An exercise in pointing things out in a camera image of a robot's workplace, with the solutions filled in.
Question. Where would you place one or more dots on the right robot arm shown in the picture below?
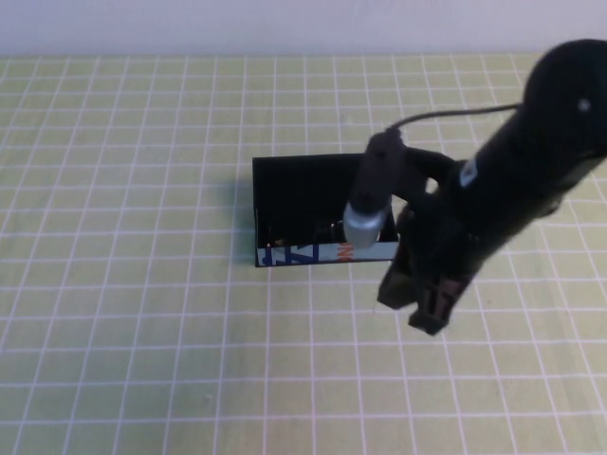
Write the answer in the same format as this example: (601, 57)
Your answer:
(545, 142)

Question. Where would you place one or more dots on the black open glasses case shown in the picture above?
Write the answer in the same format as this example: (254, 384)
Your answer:
(294, 199)

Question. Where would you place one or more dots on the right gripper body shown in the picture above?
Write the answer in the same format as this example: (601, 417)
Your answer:
(441, 237)

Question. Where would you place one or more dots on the dark glasses with pink rim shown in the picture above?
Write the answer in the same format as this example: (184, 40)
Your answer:
(334, 232)

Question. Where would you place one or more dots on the green checkered tablecloth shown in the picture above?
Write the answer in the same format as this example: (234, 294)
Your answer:
(142, 332)

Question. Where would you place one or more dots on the black camera with silver tip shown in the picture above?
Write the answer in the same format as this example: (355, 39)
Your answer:
(374, 180)

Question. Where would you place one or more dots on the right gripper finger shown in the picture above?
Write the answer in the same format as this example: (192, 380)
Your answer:
(436, 308)
(398, 289)

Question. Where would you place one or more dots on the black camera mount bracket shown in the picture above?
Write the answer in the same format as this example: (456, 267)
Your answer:
(422, 166)

